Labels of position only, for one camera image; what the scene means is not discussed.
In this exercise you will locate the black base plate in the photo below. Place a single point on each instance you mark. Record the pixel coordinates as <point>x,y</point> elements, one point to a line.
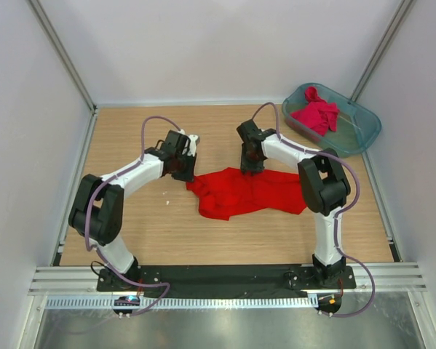
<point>225,282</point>

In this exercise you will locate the white slotted cable duct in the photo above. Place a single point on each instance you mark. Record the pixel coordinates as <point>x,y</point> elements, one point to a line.
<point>130,302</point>

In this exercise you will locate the red t shirt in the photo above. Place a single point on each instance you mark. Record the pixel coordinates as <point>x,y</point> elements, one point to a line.
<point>230,192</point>

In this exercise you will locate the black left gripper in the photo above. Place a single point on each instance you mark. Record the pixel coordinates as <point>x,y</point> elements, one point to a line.
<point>188,176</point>

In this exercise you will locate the aluminium corner post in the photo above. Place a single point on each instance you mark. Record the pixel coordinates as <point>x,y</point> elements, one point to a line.
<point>54,39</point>
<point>392,29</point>

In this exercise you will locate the left aluminium corner post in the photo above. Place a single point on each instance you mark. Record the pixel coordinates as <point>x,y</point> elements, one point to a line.
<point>54,39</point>

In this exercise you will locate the right aluminium corner post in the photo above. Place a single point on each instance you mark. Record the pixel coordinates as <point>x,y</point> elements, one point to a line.
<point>392,29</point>

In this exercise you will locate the magenta t shirt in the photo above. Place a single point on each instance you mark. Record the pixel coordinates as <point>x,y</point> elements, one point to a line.
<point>318,115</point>

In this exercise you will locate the teal plastic bin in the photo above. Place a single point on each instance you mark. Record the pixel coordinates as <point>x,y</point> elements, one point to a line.
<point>357,127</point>

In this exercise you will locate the aluminium front rail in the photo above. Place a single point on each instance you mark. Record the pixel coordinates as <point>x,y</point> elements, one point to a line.
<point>383,277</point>

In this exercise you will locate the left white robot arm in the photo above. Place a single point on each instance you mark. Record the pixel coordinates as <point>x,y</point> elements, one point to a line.
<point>98,207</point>

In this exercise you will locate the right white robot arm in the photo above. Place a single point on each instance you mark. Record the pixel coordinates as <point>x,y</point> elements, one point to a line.
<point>324,188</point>

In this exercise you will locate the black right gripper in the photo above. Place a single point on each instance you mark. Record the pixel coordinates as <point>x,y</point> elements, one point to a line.
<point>245,166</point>

